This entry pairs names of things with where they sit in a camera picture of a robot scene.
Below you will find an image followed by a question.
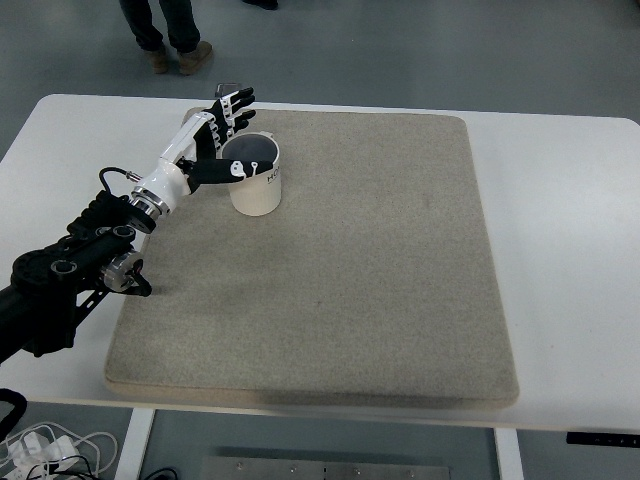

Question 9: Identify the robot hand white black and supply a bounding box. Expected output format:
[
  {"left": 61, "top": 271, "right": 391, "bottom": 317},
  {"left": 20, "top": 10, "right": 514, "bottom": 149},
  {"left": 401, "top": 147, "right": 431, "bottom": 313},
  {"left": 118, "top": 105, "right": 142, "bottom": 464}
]
[{"left": 130, "top": 87, "right": 262, "bottom": 211}]

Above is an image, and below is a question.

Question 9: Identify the white cup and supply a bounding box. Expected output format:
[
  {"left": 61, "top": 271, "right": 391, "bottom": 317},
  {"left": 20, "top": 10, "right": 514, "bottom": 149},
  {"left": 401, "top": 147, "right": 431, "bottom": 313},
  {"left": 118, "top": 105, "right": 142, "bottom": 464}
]
[{"left": 221, "top": 129, "right": 285, "bottom": 217}]

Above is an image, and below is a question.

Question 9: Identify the person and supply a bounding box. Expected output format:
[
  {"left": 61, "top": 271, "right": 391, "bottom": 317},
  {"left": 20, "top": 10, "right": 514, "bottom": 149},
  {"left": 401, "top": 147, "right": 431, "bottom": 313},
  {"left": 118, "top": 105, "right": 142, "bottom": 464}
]
[{"left": 118, "top": 0, "right": 214, "bottom": 76}]

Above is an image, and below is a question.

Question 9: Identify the grey-brown felt mat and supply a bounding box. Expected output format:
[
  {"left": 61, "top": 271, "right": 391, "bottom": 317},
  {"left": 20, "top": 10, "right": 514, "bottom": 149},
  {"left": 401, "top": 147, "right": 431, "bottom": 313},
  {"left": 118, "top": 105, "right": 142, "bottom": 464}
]
[{"left": 103, "top": 106, "right": 521, "bottom": 412}]

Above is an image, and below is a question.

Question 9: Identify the white table leg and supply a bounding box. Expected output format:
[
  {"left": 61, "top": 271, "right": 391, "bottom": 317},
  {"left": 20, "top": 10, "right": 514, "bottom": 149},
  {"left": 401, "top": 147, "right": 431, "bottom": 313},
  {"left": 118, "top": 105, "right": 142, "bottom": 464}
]
[
  {"left": 493, "top": 427, "right": 525, "bottom": 480},
  {"left": 115, "top": 408, "right": 156, "bottom": 480}
]

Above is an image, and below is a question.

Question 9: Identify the grey metal plate with screws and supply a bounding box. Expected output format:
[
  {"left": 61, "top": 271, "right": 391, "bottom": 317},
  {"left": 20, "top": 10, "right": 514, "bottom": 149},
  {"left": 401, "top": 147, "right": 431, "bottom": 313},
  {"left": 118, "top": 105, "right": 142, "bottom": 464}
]
[{"left": 201, "top": 455, "right": 451, "bottom": 480}]

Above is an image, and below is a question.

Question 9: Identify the black table control panel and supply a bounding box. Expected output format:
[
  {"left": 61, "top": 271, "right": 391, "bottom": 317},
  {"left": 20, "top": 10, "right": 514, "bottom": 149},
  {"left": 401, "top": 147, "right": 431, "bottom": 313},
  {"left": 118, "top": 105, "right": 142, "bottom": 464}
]
[{"left": 566, "top": 430, "right": 640, "bottom": 445}]

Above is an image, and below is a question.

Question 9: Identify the black sleeved cable loop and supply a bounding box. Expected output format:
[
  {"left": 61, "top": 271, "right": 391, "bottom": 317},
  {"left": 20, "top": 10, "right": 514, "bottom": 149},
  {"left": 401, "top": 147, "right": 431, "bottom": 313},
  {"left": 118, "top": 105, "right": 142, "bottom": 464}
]
[{"left": 0, "top": 387, "right": 27, "bottom": 441}]

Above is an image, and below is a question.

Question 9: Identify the white cables and power strip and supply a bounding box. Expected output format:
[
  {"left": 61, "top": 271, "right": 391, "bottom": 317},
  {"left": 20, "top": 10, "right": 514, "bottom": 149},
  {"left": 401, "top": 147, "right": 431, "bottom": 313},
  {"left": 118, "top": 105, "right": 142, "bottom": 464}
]
[{"left": 0, "top": 422, "right": 120, "bottom": 480}]

